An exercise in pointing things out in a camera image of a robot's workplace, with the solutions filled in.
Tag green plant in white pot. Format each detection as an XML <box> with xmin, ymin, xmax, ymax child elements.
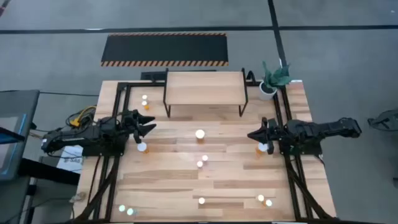
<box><xmin>258</xmin><ymin>60</ymin><xmax>294</xmax><ymax>101</ymax></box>

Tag grey monitor with blue edge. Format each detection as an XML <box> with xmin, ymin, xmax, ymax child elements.
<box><xmin>0</xmin><ymin>89</ymin><xmax>40</xmax><ymax>182</ymax></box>

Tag black hazard-striped floor mat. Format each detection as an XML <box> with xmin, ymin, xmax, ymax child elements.
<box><xmin>100</xmin><ymin>32</ymin><xmax>229</xmax><ymax>67</ymax></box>

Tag wooden shelf with black legs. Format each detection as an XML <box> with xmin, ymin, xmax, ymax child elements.
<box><xmin>163</xmin><ymin>67</ymin><xmax>249</xmax><ymax>118</ymax></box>

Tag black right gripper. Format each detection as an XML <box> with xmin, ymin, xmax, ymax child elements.
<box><xmin>247</xmin><ymin>116</ymin><xmax>289</xmax><ymax>156</ymax></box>

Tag crumpled beige scrap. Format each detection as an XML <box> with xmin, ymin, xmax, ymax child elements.
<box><xmin>68</xmin><ymin>192</ymin><xmax>87</xmax><ymax>203</ymax></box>

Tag black stand bar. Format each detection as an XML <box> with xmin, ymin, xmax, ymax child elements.
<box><xmin>18</xmin><ymin>157</ymin><xmax>81</xmax><ymax>186</ymax></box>

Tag black floor tape strip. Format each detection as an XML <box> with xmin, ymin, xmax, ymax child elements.
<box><xmin>0</xmin><ymin>24</ymin><xmax>398</xmax><ymax>34</ymax></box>
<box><xmin>267</xmin><ymin>0</ymin><xmax>287</xmax><ymax>68</ymax></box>

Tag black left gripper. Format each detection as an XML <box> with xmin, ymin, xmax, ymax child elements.
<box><xmin>120</xmin><ymin>108</ymin><xmax>158</xmax><ymax>144</ymax></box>

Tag yellow cable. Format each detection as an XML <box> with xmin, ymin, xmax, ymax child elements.
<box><xmin>70</xmin><ymin>105</ymin><xmax>97</xmax><ymax>128</ymax></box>

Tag white printed paper sheet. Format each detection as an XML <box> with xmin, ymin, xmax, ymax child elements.
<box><xmin>57</xmin><ymin>145</ymin><xmax>84</xmax><ymax>174</ymax></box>

